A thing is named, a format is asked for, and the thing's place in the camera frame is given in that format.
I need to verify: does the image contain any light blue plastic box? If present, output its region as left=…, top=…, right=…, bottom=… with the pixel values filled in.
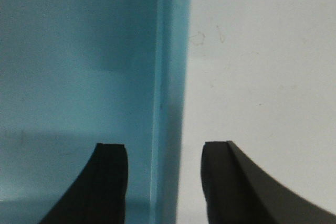
left=1, top=0, right=190, bottom=223

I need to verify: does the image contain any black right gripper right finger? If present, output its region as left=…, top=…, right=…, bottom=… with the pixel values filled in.
left=201, top=141, right=335, bottom=223

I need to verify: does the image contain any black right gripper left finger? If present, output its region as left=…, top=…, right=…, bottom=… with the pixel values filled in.
left=41, top=143, right=128, bottom=223

